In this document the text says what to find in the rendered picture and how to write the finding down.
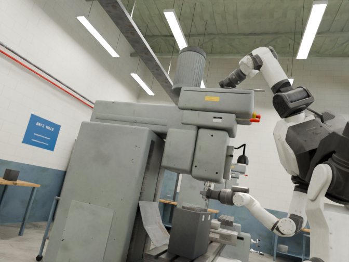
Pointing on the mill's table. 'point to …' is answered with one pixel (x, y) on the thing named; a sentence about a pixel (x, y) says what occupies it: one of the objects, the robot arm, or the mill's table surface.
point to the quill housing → (210, 155)
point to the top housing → (219, 101)
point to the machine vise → (224, 236)
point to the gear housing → (211, 120)
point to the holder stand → (190, 232)
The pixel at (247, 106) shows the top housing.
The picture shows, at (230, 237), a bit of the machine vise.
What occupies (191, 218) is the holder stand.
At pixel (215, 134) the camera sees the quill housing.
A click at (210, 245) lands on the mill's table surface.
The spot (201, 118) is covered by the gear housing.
